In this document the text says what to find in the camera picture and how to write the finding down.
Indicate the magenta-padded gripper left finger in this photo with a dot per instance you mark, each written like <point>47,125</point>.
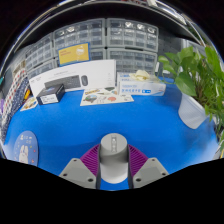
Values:
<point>90,161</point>

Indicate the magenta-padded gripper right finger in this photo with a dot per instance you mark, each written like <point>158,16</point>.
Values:
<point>137,161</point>

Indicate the white computer mouse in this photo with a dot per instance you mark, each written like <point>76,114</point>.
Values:
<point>113,156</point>

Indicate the round blue rabbit-print mouse pad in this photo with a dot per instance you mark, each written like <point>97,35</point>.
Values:
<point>26,148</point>

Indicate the large sticker sheet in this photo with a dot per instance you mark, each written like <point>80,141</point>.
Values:
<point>105,97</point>

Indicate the blue-white glove box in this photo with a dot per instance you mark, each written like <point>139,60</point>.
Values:
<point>141,87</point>

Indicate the small black box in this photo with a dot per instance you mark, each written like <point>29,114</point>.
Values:
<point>50,95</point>

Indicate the small sticker sheet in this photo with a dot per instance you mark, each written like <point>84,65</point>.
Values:
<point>29,104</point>

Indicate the long white keyboard box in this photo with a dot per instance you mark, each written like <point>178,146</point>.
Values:
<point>96,71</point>

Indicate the green plant in white pot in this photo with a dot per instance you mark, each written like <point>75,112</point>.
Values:
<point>195,83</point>

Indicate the checkered and dotted cloth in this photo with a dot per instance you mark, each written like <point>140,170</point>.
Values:
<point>11,100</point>

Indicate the clear drawer parts cabinet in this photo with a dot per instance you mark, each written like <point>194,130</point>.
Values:
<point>133,61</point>
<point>40,69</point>
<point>80,33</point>
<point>39,53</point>
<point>97,54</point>
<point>131,33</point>

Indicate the yellow card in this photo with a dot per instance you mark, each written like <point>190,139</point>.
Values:
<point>73,54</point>

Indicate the overhead shelf unit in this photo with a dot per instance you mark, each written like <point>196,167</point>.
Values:
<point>100,11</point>

